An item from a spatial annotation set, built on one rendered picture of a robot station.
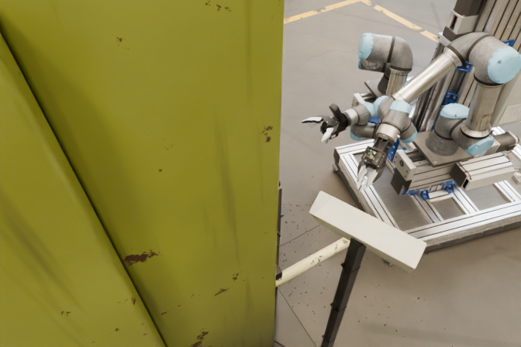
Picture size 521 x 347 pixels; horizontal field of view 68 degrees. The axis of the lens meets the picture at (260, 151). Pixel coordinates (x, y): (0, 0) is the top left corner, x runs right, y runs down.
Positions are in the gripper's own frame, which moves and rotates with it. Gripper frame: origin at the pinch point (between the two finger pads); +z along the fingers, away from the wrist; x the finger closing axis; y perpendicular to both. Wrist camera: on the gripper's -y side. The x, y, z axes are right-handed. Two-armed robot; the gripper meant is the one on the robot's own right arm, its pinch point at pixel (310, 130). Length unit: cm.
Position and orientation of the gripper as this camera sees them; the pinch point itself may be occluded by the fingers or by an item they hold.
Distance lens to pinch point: 174.0
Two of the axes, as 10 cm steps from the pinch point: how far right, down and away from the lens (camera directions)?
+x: -5.0, -6.1, 6.2
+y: 0.1, 7.1, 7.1
